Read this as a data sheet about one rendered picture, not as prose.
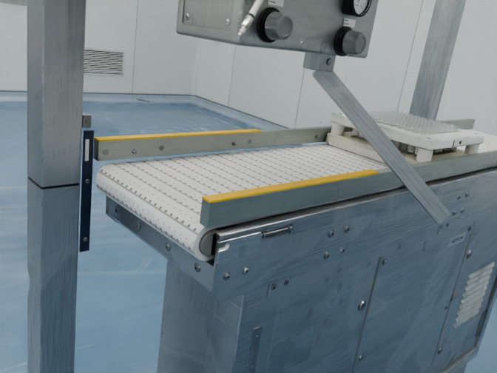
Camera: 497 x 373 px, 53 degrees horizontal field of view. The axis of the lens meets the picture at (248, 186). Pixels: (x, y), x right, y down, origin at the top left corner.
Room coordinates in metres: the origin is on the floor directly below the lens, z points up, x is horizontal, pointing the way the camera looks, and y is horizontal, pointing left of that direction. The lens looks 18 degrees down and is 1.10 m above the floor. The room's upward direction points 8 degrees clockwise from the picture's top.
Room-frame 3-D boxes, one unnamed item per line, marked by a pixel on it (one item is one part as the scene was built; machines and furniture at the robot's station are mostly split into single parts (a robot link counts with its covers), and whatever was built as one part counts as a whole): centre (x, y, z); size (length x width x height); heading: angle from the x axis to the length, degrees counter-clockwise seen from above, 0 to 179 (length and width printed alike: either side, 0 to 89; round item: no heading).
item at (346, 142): (1.10, -0.33, 0.88); 0.24 x 0.24 x 0.02; 45
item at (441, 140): (1.10, -0.33, 0.93); 0.25 x 0.24 x 0.02; 45
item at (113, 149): (1.19, -0.23, 0.89); 1.32 x 0.02 x 0.03; 135
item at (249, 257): (1.10, -0.34, 0.81); 1.30 x 0.29 x 0.10; 135
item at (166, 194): (1.10, -0.34, 0.84); 1.35 x 0.25 x 0.05; 135
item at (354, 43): (0.60, -0.09, 1.10); 0.03 x 0.03 x 0.04; 45
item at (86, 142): (0.72, 0.25, 0.82); 0.02 x 0.01 x 0.20; 135
